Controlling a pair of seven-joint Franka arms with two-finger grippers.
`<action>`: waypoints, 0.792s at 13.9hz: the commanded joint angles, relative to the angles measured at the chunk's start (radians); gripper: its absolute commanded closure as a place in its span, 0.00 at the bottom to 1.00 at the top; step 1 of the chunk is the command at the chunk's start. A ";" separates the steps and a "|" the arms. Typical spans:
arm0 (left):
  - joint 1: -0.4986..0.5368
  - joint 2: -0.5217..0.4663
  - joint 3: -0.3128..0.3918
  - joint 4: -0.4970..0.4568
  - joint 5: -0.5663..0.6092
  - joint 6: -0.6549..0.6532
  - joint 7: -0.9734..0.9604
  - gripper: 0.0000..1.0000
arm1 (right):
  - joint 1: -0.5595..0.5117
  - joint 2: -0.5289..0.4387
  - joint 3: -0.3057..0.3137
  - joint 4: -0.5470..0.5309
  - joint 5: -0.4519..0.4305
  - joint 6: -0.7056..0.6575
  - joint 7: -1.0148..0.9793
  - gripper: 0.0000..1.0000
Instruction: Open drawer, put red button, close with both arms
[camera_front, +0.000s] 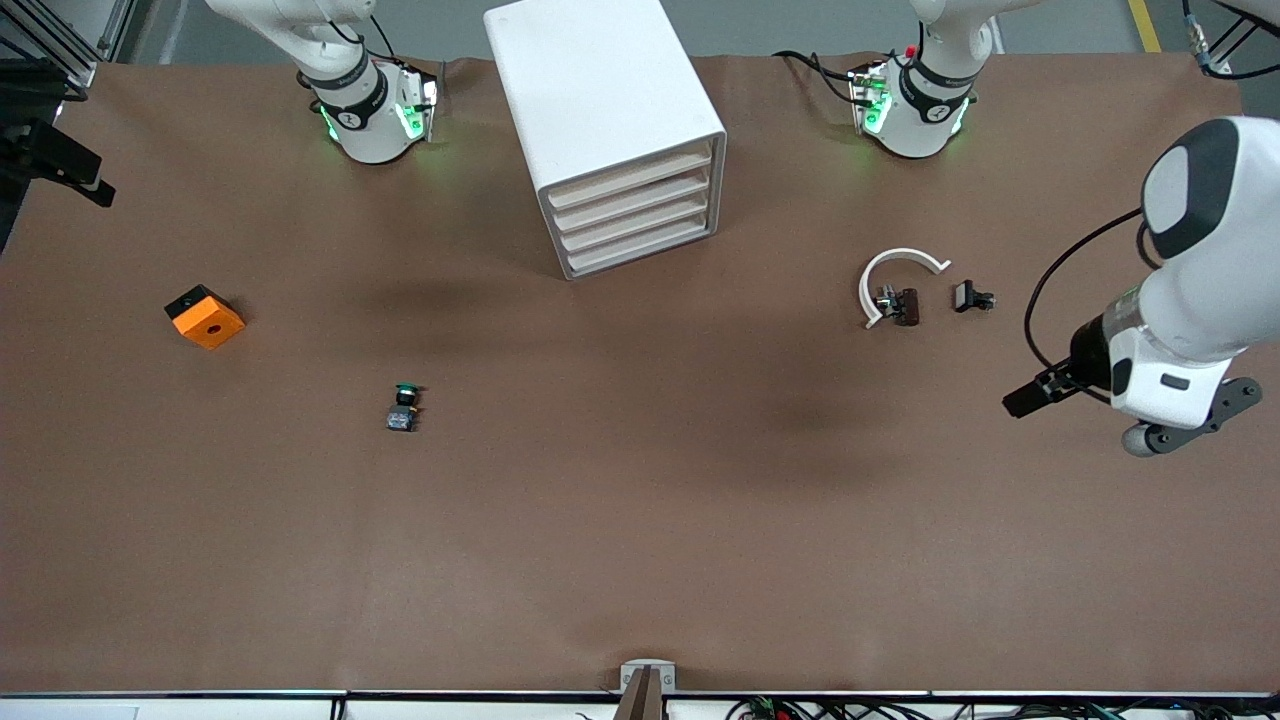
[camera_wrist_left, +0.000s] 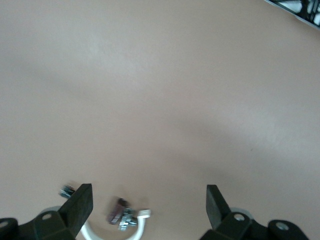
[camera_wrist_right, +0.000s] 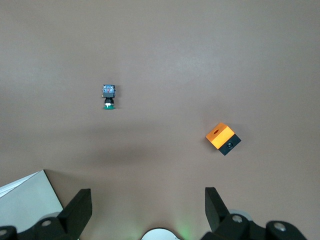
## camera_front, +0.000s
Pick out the orange and black button box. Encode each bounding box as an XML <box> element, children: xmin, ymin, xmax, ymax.
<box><xmin>164</xmin><ymin>284</ymin><xmax>246</xmax><ymax>351</ymax></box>

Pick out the white curved plastic arc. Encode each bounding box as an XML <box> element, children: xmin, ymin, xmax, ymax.
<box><xmin>860</xmin><ymin>247</ymin><xmax>952</xmax><ymax>330</ymax></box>

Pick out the brown table mat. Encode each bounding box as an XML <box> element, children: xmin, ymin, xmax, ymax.
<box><xmin>0</xmin><ymin>50</ymin><xmax>1280</xmax><ymax>696</ymax></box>

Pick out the aluminium frame post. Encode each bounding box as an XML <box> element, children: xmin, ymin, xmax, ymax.
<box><xmin>1198</xmin><ymin>0</ymin><xmax>1280</xmax><ymax>78</ymax></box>
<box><xmin>0</xmin><ymin>0</ymin><xmax>161</xmax><ymax>71</ymax></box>

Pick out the dark brown switch block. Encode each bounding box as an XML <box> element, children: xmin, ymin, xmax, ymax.
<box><xmin>875</xmin><ymin>285</ymin><xmax>921</xmax><ymax>328</ymax></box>

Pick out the black cable bundle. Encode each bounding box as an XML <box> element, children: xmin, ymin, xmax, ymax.
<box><xmin>728</xmin><ymin>695</ymin><xmax>1280</xmax><ymax>720</ymax></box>

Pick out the black base power cable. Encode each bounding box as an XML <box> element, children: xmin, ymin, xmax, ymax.
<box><xmin>773</xmin><ymin>48</ymin><xmax>863</xmax><ymax>101</ymax></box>

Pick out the green push button switch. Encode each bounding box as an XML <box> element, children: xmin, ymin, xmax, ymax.
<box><xmin>385</xmin><ymin>383</ymin><xmax>426</xmax><ymax>434</ymax></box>

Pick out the grey metal clamp bracket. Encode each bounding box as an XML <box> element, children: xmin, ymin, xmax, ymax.
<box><xmin>620</xmin><ymin>660</ymin><xmax>677</xmax><ymax>694</ymax></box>

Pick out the brown wooden post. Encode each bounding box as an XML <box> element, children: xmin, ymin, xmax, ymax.
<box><xmin>614</xmin><ymin>668</ymin><xmax>668</xmax><ymax>720</ymax></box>

